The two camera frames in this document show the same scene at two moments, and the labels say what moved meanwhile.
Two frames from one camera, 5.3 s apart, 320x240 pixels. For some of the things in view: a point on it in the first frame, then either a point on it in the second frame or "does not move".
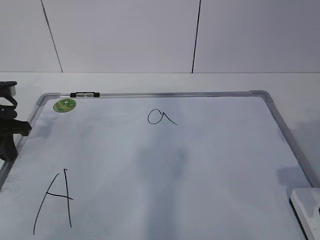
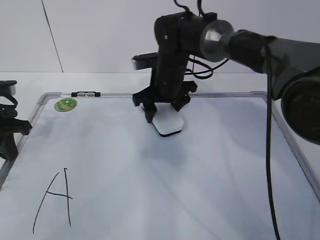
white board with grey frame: [155, 165] does not move
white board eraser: [306, 201] -> [166, 120]
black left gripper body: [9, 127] does not move
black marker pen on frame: [85, 94] does not move
